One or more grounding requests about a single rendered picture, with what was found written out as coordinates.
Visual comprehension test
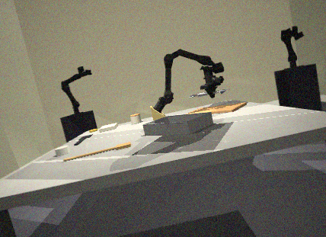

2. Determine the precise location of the wooden spoon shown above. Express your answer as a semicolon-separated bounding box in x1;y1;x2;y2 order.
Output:
63;142;131;162

